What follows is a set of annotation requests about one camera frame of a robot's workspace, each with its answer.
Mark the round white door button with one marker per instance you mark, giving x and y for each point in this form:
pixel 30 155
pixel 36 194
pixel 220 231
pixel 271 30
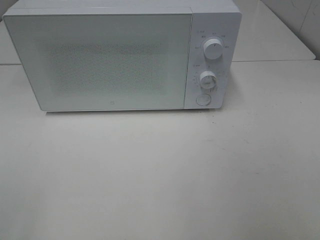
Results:
pixel 203 99

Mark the white timer knob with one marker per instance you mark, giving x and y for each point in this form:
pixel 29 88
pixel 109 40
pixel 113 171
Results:
pixel 207 80

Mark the white microwave door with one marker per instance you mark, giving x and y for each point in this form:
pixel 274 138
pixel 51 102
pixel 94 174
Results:
pixel 104 62

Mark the upper white power knob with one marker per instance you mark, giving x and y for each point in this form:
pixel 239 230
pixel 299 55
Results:
pixel 213 48

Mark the white microwave oven body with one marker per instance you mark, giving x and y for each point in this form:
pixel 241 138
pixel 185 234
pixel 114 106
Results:
pixel 222 23

